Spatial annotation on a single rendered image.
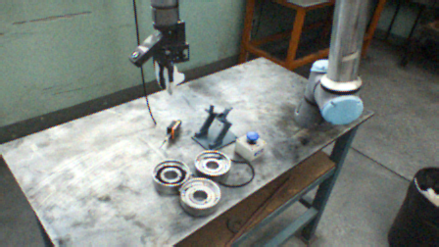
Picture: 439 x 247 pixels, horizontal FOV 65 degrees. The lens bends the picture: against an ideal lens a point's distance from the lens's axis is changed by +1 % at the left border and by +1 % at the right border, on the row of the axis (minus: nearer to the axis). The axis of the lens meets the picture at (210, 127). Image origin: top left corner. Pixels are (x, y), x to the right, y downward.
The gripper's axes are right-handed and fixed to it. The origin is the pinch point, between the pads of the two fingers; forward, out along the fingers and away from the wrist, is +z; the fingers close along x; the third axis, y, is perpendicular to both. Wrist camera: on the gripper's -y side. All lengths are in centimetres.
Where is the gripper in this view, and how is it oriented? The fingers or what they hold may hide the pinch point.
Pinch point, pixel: (164, 88)
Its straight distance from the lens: 106.7
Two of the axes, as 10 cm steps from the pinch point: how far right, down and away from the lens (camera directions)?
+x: -5.9, -4.7, 6.6
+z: -0.1, 8.2, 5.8
